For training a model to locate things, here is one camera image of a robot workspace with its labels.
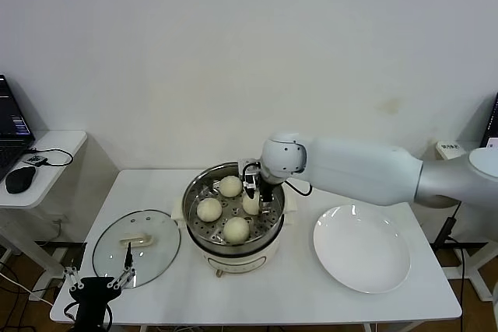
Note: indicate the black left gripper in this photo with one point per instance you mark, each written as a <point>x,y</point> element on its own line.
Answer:
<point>95,289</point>

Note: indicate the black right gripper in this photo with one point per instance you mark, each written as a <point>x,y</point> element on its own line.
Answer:
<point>252,179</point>

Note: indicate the white steamed baozi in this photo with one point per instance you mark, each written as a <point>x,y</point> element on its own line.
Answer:
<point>209,210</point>
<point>230,186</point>
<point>236,229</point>
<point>251,205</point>

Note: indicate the black computer mouse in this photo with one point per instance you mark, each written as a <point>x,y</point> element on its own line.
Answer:
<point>20,179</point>

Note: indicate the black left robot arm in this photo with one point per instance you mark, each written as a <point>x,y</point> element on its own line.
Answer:
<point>89,318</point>

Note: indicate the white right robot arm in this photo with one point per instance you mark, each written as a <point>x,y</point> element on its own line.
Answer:
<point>350,168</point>

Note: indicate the stainless steel steamer basket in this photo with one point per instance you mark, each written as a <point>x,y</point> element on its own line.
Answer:
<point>202,227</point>

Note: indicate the cream electric cooking pot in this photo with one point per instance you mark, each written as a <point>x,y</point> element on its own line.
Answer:
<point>237,262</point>

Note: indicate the white round plate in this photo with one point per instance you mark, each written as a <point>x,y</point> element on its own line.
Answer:
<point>362,250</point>

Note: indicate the black dongle white label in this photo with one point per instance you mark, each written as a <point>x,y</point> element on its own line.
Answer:
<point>35,160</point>

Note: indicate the black laptop pink windows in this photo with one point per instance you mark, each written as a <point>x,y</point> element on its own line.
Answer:
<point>11,122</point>

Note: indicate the black laptop dark screen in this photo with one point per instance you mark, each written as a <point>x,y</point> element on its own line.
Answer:
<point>492,122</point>

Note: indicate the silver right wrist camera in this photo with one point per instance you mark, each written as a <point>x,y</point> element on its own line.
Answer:
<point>249,164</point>

